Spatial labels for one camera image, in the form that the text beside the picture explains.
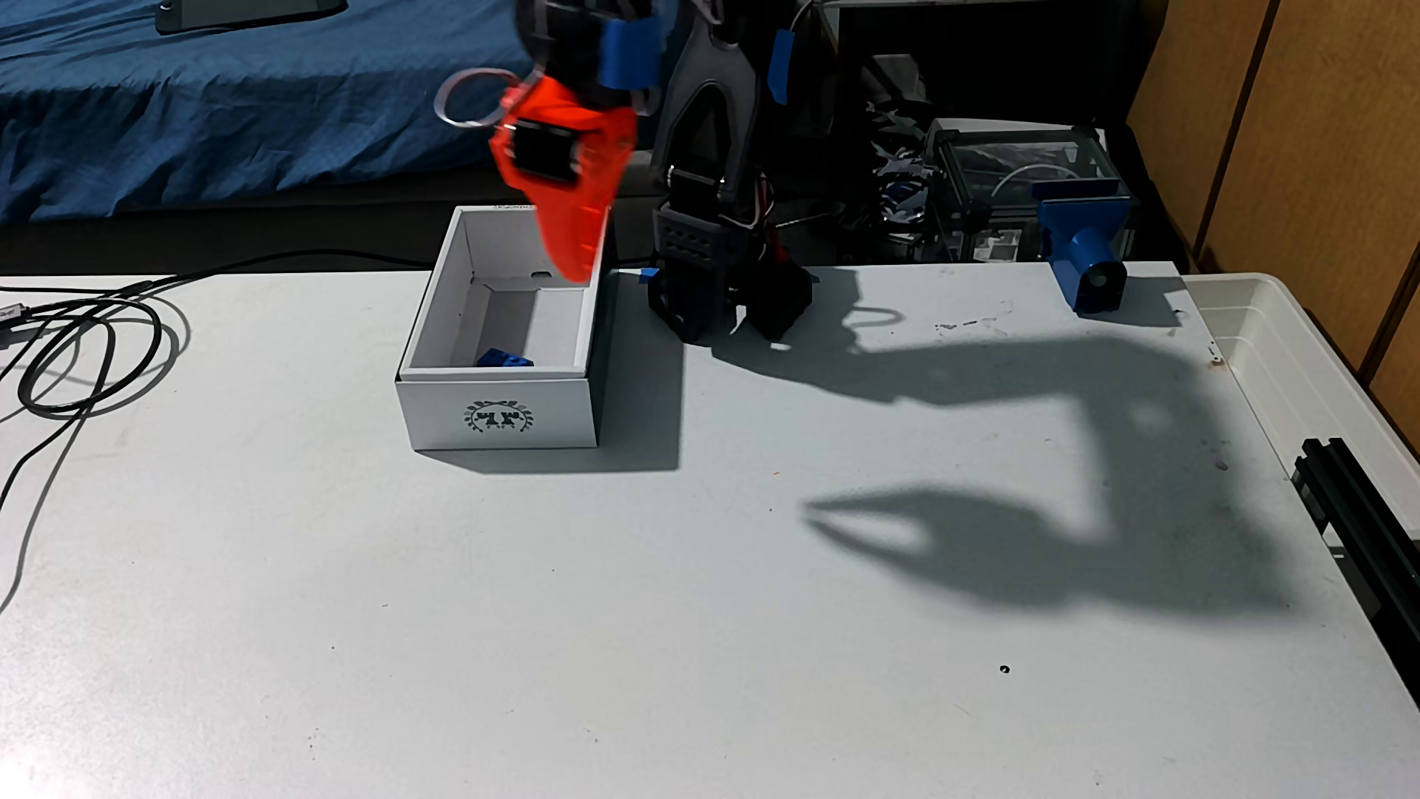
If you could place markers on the blue toy brick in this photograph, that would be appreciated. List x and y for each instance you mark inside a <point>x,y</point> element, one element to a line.
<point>505,359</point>

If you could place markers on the white cardboard box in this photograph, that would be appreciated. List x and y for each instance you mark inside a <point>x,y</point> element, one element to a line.
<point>499,416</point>

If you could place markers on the grey bed base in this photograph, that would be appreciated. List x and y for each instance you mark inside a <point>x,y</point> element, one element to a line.
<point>333,216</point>

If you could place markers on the blue bed sheet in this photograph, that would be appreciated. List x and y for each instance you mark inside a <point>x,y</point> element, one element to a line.
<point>277,100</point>

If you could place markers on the white plastic bin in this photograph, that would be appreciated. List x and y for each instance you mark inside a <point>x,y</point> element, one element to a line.
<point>1276,355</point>

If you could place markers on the wooden cabinet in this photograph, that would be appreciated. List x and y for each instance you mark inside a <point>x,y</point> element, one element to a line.
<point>1309,133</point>

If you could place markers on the black aluminium extrusion bar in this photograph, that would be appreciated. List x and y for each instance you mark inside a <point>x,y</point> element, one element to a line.
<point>1359,522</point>

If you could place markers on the clear enclosure with black frame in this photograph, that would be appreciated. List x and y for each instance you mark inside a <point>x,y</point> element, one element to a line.
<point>998,166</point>

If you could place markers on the blue printed camera mount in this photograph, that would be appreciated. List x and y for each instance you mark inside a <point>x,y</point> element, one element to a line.
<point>1082,250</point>

